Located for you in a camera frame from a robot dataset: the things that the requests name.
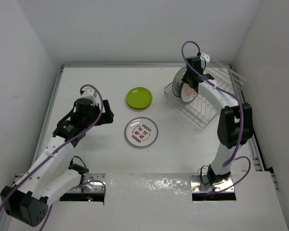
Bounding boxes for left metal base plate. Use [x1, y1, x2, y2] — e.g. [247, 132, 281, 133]
[69, 173, 106, 193]

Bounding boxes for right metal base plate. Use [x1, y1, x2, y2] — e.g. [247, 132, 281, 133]
[190, 173, 235, 194]

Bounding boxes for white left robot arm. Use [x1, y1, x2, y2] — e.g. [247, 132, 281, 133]
[0, 98, 114, 227]

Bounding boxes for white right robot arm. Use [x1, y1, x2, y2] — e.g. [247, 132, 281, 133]
[183, 56, 254, 185]

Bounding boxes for white plate orange sunburst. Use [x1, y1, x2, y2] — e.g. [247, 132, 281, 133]
[179, 78, 197, 103]

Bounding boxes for white plate green ring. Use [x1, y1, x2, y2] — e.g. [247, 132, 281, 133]
[172, 66, 190, 96]

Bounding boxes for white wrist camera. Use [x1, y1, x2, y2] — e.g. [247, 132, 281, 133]
[200, 53, 210, 65]
[80, 88, 97, 105]

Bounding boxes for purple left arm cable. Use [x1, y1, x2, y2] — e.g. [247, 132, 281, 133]
[0, 84, 106, 231]

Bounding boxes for metal wire dish rack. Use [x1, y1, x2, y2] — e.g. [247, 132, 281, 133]
[164, 59, 247, 129]

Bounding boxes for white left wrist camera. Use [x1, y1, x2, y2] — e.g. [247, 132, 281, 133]
[80, 88, 97, 105]

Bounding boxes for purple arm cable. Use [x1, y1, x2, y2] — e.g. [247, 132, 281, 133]
[0, 84, 106, 231]
[181, 40, 252, 194]

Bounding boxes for white plate red characters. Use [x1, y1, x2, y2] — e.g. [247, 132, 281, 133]
[124, 116, 159, 148]

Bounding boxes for lime green plate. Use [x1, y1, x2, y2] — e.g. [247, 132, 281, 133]
[126, 87, 153, 110]

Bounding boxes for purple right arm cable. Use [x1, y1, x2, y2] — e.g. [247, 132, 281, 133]
[181, 40, 252, 194]

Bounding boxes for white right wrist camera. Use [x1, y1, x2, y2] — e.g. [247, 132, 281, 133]
[200, 53, 210, 65]

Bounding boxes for dark brown patterned plate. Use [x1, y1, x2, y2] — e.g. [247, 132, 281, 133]
[127, 104, 151, 112]

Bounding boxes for metal base plate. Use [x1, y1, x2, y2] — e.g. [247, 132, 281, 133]
[190, 173, 235, 194]
[69, 173, 106, 193]

